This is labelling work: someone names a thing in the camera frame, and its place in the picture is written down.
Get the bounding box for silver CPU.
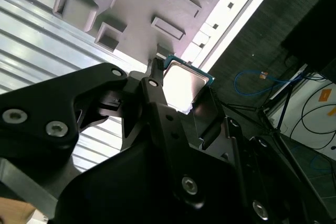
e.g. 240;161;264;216
162;54;216;116

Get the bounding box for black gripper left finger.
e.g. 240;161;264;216
0;57;207;210

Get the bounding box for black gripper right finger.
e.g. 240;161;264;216
193;87;323;224

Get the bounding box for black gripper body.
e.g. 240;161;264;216
55;140;254;224

